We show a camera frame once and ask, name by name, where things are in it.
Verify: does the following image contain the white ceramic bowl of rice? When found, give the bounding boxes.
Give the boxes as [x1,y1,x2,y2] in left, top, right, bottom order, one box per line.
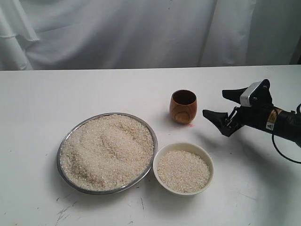
[153,143,214,196]

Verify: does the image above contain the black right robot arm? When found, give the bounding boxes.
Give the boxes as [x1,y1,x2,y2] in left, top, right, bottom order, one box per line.
[202,79,301,146]

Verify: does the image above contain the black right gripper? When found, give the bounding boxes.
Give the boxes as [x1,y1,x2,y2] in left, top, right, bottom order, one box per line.
[202,79,274,137]

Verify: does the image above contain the white backdrop cloth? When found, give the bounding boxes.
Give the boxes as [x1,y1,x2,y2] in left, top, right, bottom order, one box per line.
[0,0,301,70]

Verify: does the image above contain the steel plate of rice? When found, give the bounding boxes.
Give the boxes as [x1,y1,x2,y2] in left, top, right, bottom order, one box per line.
[56,113,158,195]

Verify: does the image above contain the brown wooden cup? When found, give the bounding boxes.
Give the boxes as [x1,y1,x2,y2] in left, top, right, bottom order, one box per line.
[169,89,198,124]

